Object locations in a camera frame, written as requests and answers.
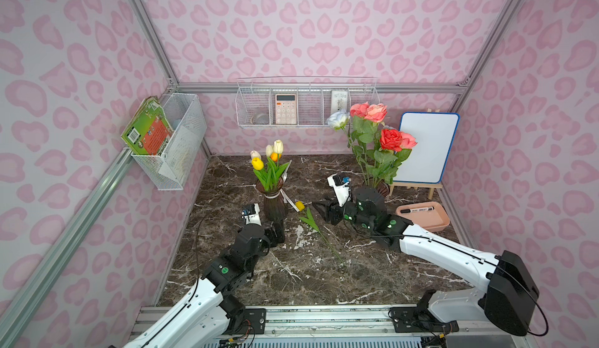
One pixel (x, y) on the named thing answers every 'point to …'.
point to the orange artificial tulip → (274, 156)
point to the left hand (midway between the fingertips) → (272, 219)
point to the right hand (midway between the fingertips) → (316, 200)
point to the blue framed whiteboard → (434, 133)
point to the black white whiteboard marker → (417, 209)
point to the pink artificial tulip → (254, 154)
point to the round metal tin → (260, 118)
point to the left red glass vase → (274, 204)
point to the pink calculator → (285, 108)
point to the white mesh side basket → (170, 169)
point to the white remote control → (338, 101)
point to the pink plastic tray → (429, 215)
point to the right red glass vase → (383, 188)
